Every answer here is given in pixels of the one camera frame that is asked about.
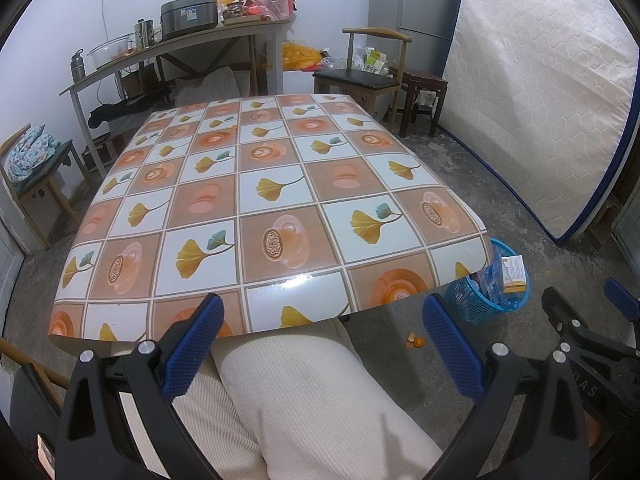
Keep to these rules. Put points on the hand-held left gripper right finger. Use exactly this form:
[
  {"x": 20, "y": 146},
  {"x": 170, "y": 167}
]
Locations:
[{"x": 455, "y": 350}]

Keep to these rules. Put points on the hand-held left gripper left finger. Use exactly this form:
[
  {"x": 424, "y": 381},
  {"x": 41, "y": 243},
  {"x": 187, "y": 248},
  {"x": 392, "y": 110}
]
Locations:
[{"x": 197, "y": 345}]

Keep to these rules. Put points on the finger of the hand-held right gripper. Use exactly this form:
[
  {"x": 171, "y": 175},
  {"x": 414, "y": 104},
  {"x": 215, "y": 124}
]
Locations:
[
  {"x": 555, "y": 305},
  {"x": 622, "y": 300}
]

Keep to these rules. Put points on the yellow cardboard box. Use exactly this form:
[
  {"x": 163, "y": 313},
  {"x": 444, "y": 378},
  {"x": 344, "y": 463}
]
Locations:
[{"x": 515, "y": 275}]

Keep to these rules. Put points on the blue plastic waste basket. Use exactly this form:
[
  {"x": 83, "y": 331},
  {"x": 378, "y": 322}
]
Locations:
[{"x": 465, "y": 300}]

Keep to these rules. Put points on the person's right hand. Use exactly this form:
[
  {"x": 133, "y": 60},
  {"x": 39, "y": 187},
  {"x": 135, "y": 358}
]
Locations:
[{"x": 592, "y": 430}]

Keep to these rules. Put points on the orange peel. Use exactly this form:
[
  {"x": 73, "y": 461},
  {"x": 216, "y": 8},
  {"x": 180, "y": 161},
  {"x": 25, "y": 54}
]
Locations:
[{"x": 417, "y": 342}]

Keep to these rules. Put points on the person's left leg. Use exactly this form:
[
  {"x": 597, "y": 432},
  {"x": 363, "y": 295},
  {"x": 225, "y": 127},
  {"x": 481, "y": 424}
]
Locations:
[{"x": 220, "y": 420}]

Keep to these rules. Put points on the person's leg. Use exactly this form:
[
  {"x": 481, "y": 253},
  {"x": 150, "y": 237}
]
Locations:
[
  {"x": 310, "y": 400},
  {"x": 220, "y": 420}
]

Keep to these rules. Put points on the person's right leg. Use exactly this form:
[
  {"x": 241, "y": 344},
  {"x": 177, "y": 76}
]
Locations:
[{"x": 310, "y": 400}]

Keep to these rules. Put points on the wooden armchair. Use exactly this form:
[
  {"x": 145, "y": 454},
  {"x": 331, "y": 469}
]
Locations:
[{"x": 30, "y": 360}]

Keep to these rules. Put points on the table with patterned tablecloth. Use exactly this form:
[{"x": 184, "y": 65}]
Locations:
[{"x": 280, "y": 185}]

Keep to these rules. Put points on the white door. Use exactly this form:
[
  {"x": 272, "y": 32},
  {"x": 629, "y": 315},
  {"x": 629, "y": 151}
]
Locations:
[{"x": 7, "y": 270}]

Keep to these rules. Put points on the dark wooden crate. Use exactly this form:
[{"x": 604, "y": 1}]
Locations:
[{"x": 100, "y": 147}]

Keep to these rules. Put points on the white mattress with blue trim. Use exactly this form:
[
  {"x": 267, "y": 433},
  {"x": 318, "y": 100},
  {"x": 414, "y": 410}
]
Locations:
[{"x": 540, "y": 85}]

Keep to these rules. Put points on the wooden chair with dark seat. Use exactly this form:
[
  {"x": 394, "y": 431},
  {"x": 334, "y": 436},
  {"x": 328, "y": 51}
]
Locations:
[{"x": 65, "y": 152}]

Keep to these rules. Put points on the black cloth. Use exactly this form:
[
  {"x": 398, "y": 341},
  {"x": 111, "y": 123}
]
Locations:
[{"x": 115, "y": 109}]

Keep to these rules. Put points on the floral quilt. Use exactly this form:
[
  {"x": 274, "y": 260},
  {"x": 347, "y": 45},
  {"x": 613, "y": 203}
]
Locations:
[{"x": 27, "y": 160}]

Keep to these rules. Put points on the white plastic bag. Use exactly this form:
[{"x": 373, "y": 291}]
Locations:
[{"x": 210, "y": 85}]

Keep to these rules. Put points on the dark wooden stool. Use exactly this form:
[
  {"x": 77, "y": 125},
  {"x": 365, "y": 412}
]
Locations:
[{"x": 420, "y": 76}]

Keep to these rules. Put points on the wooden chair with black seat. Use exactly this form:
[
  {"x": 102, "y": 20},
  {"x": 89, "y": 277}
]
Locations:
[{"x": 355, "y": 77}]

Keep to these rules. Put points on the white and green carton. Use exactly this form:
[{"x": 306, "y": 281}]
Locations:
[{"x": 372, "y": 62}]

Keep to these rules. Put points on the metal water flask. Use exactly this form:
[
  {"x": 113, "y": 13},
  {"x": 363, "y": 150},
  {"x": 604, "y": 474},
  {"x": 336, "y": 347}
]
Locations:
[{"x": 77, "y": 67}]

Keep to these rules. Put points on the glass bowl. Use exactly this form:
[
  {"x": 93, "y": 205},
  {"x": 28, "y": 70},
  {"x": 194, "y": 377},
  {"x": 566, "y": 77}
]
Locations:
[{"x": 110, "y": 52}]

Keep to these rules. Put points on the yellow plastic bag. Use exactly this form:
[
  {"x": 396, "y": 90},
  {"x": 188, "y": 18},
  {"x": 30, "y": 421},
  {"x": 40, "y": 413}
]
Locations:
[{"x": 300, "y": 55}]

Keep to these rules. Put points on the long grey side table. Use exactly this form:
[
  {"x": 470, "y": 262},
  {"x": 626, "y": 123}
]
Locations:
[{"x": 210, "y": 35}]

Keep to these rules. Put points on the metal canister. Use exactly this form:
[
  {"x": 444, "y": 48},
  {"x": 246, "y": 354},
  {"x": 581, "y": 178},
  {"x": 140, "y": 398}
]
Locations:
[
  {"x": 148, "y": 32},
  {"x": 139, "y": 35}
]

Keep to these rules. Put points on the grey rice cooker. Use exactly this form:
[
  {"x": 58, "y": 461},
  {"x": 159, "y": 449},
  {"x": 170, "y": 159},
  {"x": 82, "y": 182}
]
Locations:
[{"x": 187, "y": 15}]

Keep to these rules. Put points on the snack container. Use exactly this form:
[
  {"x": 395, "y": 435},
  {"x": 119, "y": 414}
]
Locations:
[{"x": 235, "y": 12}]

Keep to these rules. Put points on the pink plastic bags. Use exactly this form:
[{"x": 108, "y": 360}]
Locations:
[{"x": 272, "y": 2}]

